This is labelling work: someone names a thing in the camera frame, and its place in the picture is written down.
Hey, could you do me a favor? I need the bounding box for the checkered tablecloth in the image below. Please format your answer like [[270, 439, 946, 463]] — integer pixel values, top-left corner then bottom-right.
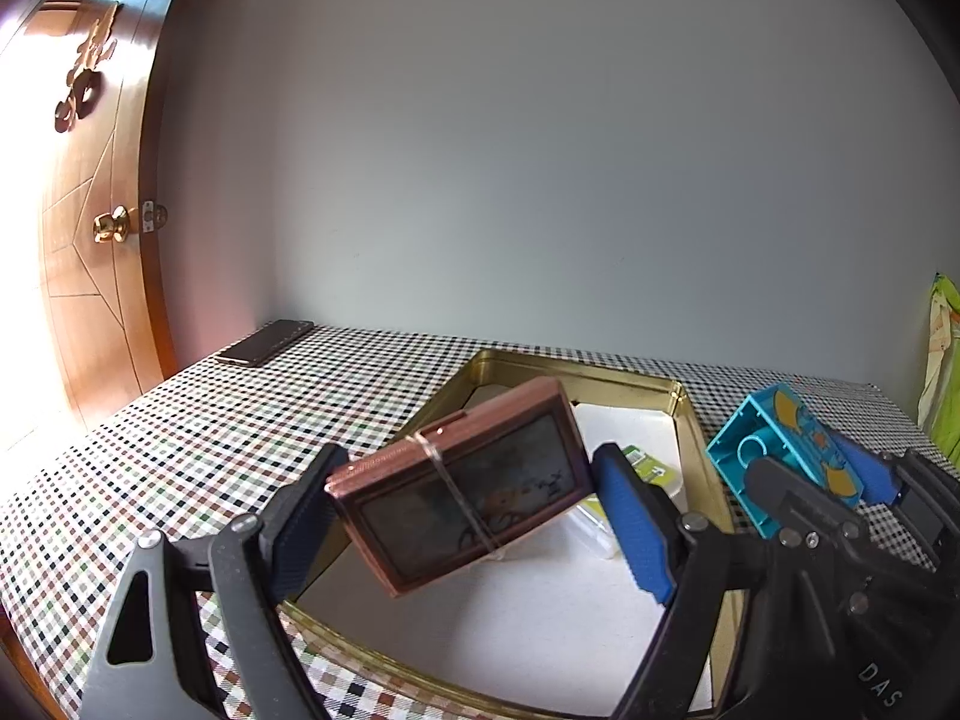
[[2, 325, 957, 718]]

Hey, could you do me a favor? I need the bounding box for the brass door knob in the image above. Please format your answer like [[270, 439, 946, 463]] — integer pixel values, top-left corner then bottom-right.
[[91, 205, 135, 244]]

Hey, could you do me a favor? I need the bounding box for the wooden door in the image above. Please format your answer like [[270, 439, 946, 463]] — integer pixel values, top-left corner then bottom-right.
[[2, 0, 189, 427]]

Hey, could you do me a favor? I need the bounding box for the cyan toy building block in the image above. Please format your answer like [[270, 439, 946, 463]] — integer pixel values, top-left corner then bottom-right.
[[706, 383, 864, 538]]

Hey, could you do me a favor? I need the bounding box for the gold metal tin tray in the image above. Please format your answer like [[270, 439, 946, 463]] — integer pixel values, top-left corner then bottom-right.
[[283, 349, 732, 718]]

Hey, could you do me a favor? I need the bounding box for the dark smartphone on table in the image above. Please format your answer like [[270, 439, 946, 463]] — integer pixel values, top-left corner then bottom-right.
[[215, 319, 316, 367]]

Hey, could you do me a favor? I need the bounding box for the green patterned hanging cloth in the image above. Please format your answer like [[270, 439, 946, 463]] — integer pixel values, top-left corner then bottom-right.
[[918, 273, 960, 466]]

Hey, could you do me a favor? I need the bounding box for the copper brown card box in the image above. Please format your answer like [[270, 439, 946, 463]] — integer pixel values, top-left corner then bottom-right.
[[325, 376, 592, 596]]

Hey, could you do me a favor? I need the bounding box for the dark red door ornament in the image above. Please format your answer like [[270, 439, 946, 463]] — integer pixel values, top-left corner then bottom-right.
[[53, 2, 121, 133]]

